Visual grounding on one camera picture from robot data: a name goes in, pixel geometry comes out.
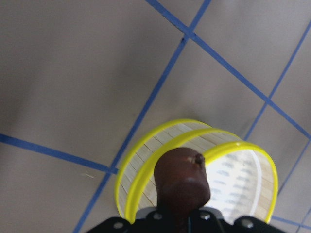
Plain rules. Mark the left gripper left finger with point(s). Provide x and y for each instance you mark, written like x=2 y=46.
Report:
x=148 y=220

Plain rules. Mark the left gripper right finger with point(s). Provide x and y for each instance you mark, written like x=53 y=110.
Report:
x=210 y=220

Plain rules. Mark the brown bun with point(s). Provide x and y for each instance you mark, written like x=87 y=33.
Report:
x=181 y=180

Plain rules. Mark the yellow bamboo steamer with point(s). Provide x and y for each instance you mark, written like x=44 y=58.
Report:
x=135 y=186
x=242 y=177

